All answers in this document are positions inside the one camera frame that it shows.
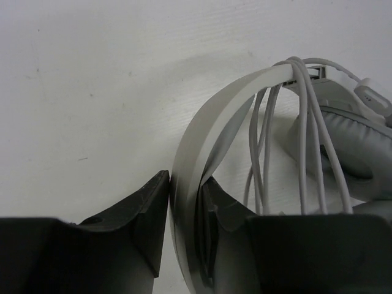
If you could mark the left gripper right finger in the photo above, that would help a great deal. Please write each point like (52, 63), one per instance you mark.
(242, 252)

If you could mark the white grey headphones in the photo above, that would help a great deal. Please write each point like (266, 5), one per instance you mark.
(303, 137)

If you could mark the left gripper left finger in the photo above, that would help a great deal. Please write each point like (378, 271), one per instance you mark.
(118, 250)

